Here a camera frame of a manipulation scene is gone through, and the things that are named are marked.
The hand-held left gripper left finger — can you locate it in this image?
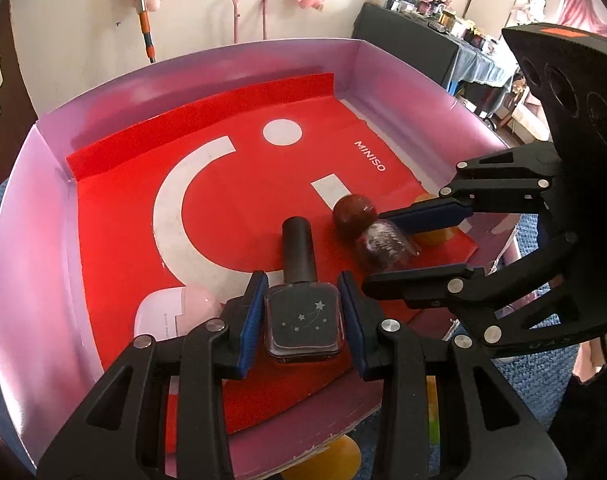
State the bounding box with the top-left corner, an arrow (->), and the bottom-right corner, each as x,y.
36,270 -> 269,480

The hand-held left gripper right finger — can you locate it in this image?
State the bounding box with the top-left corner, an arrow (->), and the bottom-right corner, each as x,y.
337,271 -> 571,480

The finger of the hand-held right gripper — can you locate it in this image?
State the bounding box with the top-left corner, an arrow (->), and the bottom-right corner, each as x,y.
381,140 -> 564,236
362,232 -> 581,361

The black starred nail polish bottle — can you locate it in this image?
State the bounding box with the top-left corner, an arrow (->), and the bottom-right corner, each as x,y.
263,216 -> 347,363

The pink cardboard box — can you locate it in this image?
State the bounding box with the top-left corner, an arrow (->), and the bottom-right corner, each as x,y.
0,37 -> 524,480

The small orange cup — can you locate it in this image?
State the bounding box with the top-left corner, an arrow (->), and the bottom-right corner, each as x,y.
413,192 -> 459,247

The dark red ball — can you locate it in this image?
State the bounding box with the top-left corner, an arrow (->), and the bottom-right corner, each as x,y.
332,194 -> 377,238

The pink white earbud case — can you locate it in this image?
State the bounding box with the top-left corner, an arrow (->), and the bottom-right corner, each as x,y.
136,287 -> 229,341

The red paper liner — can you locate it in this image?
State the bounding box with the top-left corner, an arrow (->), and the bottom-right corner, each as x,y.
66,72 -> 479,458

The round orange sponge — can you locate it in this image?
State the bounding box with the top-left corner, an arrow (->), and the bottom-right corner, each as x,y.
283,435 -> 363,480

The grey blue table cloth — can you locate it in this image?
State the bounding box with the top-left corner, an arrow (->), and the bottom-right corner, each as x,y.
453,40 -> 514,91

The black covered side table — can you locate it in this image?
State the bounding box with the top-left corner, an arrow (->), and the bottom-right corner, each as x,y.
352,1 -> 461,93

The row of cosmetic bottles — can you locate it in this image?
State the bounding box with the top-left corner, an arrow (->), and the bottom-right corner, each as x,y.
378,0 -> 504,56

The dark brown door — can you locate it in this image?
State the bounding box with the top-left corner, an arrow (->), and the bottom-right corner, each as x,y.
0,0 -> 39,136

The mop handle with orange grips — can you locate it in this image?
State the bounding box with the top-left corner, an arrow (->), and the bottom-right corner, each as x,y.
133,0 -> 156,63

